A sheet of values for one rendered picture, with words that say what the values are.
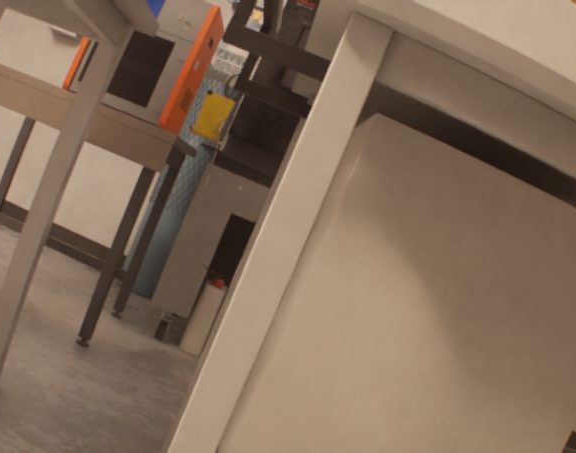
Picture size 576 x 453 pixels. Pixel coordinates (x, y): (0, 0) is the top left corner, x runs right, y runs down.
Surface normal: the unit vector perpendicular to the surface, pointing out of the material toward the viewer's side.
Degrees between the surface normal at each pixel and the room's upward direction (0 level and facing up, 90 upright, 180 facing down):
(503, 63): 90
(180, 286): 90
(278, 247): 90
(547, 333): 90
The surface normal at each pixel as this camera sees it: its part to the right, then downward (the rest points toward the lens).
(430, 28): 0.03, 0.02
